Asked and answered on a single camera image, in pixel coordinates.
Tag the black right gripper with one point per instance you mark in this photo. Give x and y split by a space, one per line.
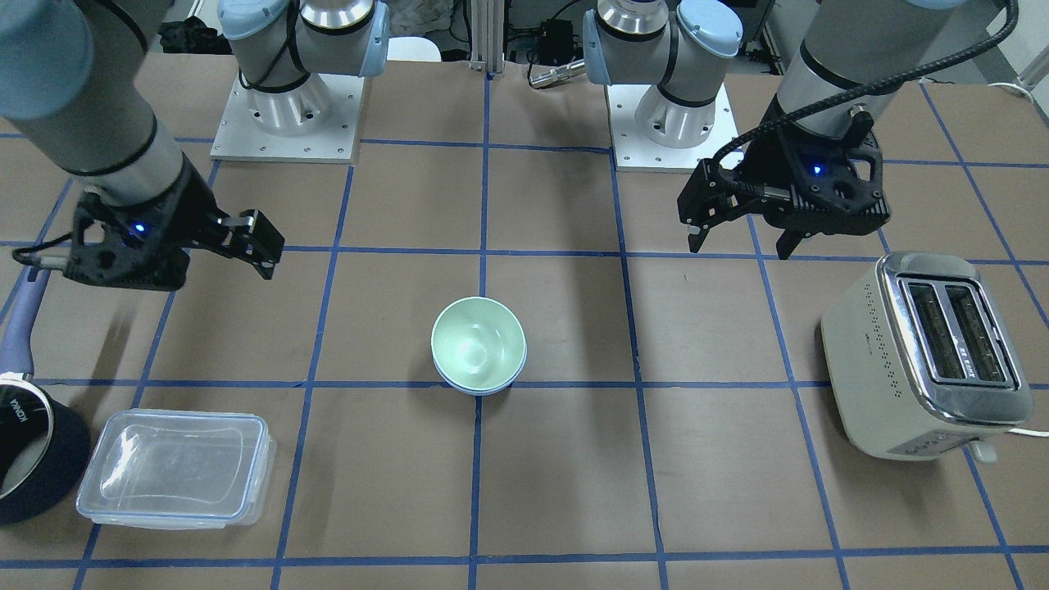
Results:
190 215

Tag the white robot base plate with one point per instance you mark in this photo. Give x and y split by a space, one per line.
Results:
652 135
315 123

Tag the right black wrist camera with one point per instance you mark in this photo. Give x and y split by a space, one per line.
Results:
129 247

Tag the light green bowl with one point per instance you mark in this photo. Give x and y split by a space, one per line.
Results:
478 322

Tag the dark blue saucepan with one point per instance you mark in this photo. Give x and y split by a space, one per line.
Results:
44 445

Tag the clear plastic food container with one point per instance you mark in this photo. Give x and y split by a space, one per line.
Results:
178 470

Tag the cream and chrome toaster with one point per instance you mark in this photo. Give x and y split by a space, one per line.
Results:
921 362

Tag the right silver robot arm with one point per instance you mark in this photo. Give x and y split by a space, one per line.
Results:
68 71

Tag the light blue bowl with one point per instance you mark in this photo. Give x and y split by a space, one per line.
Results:
478 371

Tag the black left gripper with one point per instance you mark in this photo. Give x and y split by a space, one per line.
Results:
758 170

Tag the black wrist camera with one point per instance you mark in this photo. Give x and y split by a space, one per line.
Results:
129 247
835 184

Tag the aluminium frame post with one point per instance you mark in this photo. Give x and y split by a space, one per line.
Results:
487 21

